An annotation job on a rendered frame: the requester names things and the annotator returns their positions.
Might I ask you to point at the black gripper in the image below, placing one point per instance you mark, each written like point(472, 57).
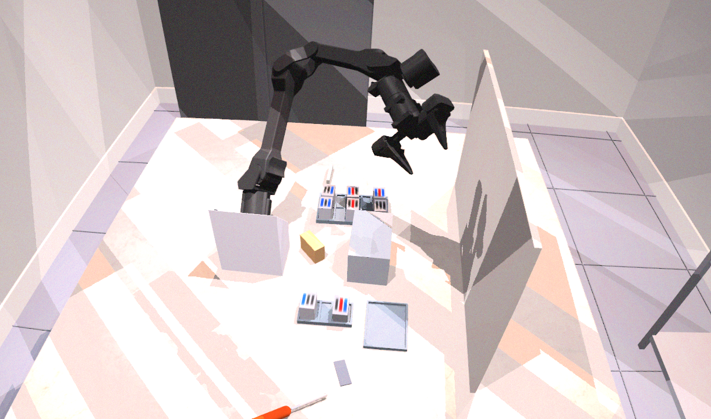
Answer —
point(406, 118)

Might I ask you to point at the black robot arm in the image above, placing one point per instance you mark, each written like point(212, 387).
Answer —
point(267, 167)

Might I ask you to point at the orange-handled screwdriver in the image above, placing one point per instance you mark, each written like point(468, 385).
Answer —
point(285, 411)

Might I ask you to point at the orange rectangular block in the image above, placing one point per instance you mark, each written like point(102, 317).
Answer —
point(312, 246)

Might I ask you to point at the white flat panel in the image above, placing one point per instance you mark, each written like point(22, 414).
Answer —
point(498, 236)

